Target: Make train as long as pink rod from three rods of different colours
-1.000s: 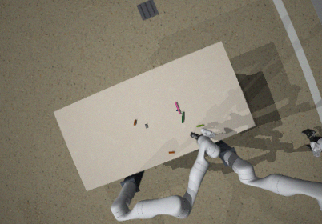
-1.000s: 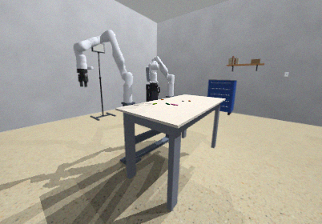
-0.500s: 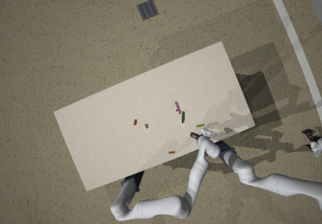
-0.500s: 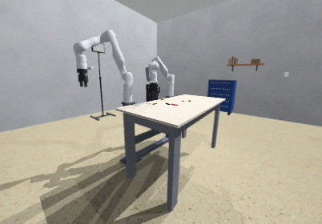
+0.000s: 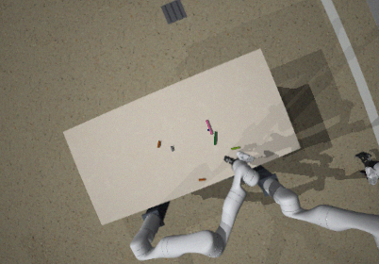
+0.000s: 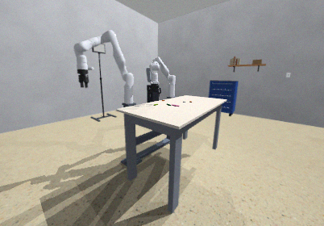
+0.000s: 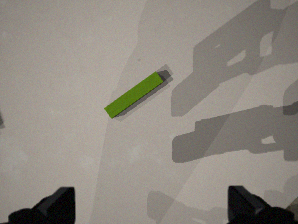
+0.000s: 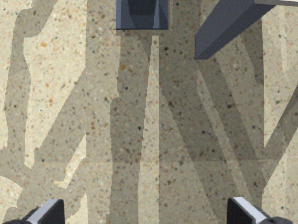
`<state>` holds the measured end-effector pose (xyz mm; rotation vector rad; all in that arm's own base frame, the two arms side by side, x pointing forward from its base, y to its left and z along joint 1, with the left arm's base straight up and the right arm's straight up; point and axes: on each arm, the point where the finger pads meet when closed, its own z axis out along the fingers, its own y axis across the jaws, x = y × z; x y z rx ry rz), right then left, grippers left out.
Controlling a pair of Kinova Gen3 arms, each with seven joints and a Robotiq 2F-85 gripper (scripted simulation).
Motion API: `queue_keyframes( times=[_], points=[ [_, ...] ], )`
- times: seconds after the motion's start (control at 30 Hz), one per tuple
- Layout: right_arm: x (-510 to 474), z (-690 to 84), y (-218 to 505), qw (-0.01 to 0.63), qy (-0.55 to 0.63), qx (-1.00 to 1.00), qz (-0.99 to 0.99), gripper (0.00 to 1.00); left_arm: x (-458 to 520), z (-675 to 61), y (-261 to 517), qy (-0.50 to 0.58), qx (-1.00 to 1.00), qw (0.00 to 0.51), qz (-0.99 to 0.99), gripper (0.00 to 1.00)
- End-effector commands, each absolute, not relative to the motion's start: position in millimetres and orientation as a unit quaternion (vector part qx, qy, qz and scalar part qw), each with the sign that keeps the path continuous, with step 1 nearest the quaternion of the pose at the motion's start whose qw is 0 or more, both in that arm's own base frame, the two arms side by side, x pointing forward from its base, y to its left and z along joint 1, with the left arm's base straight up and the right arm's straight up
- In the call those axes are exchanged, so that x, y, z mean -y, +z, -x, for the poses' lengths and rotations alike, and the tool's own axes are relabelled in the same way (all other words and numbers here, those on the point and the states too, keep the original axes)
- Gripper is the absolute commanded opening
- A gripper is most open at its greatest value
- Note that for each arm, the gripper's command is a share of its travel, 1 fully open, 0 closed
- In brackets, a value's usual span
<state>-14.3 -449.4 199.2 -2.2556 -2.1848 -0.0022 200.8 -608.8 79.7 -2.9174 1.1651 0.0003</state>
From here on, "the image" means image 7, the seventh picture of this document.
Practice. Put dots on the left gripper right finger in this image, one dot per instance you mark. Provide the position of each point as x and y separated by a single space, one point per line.
252 209

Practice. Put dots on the lime green rod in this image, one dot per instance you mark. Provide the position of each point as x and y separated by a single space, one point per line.
133 95

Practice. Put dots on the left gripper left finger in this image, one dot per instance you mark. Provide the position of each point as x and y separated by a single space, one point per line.
61 202

